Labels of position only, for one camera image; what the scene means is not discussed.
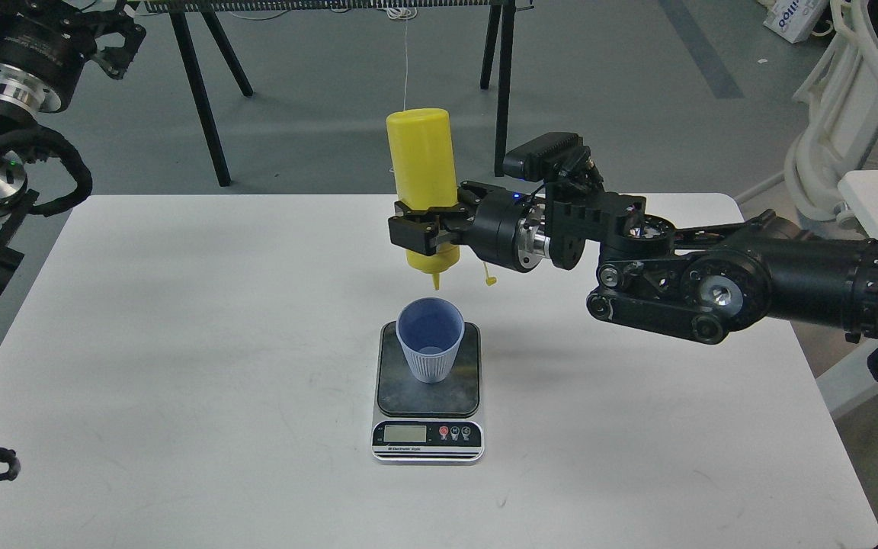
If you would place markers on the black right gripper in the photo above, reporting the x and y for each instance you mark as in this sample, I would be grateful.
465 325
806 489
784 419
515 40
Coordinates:
508 228

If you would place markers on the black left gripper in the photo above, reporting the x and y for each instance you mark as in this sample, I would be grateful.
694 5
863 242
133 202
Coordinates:
42 56

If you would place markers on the yellow squeeze bottle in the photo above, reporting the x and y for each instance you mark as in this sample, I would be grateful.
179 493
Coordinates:
421 150

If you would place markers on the blue ribbed plastic cup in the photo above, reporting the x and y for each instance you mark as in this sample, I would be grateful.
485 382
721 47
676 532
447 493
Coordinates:
430 331

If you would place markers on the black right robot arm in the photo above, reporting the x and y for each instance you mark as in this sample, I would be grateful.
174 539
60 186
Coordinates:
698 284

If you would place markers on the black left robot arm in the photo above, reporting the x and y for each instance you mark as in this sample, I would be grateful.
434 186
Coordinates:
41 172

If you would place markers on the digital kitchen scale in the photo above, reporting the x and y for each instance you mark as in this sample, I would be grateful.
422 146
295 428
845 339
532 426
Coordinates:
419 423

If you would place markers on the white cardboard box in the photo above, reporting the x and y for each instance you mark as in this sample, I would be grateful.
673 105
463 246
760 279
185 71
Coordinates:
793 20

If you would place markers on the white office chair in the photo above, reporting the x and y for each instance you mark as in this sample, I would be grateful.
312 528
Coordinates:
842 96

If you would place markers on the white side table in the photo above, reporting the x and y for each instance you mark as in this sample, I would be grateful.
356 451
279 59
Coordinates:
848 384

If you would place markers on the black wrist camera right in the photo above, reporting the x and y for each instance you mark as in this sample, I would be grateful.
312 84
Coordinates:
553 157

